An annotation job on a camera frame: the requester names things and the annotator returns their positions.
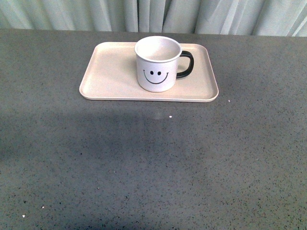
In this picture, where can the white smiley mug black handle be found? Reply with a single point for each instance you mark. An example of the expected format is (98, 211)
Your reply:
(157, 63)

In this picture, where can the beige rectangular tray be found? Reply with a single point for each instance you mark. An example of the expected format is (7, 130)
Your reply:
(111, 75)

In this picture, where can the pale grey curtain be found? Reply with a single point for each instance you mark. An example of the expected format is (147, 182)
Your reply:
(218, 17)

